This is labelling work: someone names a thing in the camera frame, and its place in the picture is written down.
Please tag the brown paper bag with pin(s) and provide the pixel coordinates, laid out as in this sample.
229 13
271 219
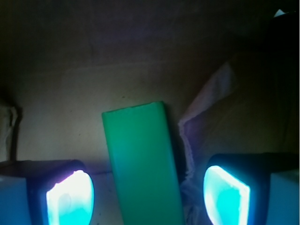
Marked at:
226 70

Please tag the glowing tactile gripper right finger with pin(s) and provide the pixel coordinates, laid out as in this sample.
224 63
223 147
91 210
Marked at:
252 189

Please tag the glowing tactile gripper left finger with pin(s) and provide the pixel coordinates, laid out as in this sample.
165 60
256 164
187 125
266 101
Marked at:
51 192

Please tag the green rectangular block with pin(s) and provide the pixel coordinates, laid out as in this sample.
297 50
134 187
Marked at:
143 166

